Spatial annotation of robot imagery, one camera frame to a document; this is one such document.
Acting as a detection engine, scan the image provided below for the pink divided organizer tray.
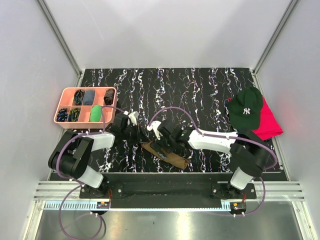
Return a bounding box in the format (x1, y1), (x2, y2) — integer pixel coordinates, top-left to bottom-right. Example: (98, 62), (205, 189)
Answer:
(53, 86), (118, 129)

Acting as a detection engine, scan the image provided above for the brown fabric napkin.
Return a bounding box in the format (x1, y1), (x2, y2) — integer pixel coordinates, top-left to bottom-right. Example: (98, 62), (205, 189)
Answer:
(141, 142), (190, 170)

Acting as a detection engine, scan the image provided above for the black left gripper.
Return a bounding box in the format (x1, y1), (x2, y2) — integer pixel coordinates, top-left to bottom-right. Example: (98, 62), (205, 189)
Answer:
(121, 122), (150, 145)

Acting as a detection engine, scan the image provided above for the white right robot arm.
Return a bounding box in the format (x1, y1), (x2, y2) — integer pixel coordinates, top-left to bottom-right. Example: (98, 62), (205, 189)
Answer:
(146, 120), (271, 199)

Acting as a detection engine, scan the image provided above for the dark green baseball cap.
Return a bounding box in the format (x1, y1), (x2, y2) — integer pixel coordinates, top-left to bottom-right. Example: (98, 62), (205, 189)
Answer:
(227, 86), (263, 130)

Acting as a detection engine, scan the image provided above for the pink red folded cloth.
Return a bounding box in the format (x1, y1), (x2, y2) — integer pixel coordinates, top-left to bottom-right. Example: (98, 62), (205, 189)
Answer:
(253, 96), (284, 141)

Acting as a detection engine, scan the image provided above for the black multicolour patterned roll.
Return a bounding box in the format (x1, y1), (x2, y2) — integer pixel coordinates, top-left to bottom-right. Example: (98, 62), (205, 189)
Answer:
(73, 89), (85, 106)

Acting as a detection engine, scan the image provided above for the black blue patterned roll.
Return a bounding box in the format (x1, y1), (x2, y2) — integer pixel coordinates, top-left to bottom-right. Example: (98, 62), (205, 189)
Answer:
(56, 108), (68, 122)

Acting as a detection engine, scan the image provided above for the dark paisley rolled cloth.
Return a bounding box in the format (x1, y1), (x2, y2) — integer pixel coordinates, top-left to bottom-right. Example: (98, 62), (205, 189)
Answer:
(103, 88), (115, 106)

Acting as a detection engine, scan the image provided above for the black yellow patterned roll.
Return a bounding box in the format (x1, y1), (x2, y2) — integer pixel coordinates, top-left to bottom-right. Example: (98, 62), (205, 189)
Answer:
(68, 108), (81, 123)

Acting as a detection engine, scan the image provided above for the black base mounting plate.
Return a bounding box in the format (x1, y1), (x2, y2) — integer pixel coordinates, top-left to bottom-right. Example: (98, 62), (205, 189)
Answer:
(79, 173), (257, 211)

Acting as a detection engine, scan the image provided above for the aluminium frame rail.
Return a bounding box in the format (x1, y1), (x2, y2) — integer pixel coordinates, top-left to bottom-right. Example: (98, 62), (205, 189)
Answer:
(33, 181), (304, 201)

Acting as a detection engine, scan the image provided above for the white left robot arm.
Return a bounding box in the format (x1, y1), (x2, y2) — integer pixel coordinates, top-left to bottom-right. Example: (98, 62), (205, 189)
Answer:
(48, 111), (149, 198)

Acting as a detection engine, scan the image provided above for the grey-blue rolled cloth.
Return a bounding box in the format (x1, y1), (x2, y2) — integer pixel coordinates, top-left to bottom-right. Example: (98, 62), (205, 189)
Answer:
(82, 90), (96, 106)

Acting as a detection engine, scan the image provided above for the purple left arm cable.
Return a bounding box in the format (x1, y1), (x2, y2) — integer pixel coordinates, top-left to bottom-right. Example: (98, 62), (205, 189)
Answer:
(56, 106), (126, 238)

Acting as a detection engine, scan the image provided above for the green rolled cloth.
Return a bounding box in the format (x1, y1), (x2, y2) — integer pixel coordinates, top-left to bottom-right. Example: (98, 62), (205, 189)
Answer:
(89, 105), (102, 123)

